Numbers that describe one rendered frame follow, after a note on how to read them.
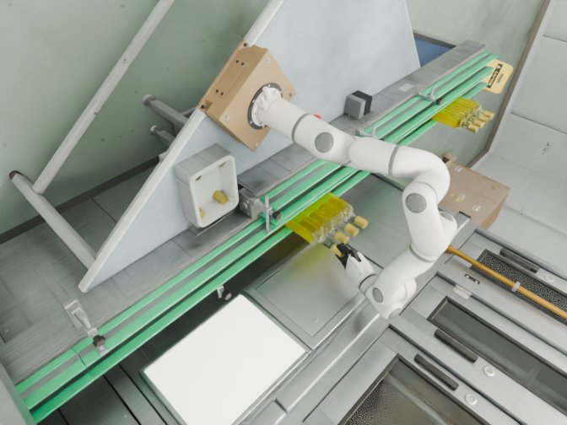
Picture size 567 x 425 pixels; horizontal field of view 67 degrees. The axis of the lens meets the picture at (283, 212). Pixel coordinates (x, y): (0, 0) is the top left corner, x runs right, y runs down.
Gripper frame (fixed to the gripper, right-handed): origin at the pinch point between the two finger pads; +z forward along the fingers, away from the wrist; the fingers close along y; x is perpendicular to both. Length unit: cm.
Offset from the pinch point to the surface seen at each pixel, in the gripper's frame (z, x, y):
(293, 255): 15.8, 10.3, -12.4
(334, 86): 54, -30, 31
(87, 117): 84, 62, 27
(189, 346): -1, 58, -13
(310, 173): 29.5, -4.1, 13.2
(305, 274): 6.3, 10.7, -13.1
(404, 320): -25.9, -10.3, -15.2
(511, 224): 134, -423, -306
